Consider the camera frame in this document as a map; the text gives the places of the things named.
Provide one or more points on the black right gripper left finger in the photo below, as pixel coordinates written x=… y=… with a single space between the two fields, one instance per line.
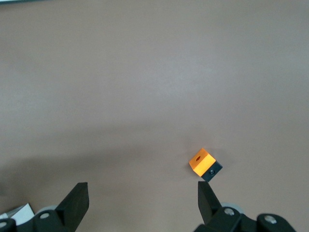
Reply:
x=70 y=212

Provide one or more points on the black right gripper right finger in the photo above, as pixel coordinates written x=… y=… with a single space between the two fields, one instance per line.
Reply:
x=211 y=212

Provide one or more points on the white drawer cabinet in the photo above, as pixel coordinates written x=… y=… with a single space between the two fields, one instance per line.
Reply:
x=23 y=212

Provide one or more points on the orange box with black base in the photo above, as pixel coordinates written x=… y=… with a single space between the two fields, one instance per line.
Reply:
x=201 y=164

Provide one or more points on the brown table cover mat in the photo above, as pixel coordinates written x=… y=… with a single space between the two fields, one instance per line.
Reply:
x=120 y=84

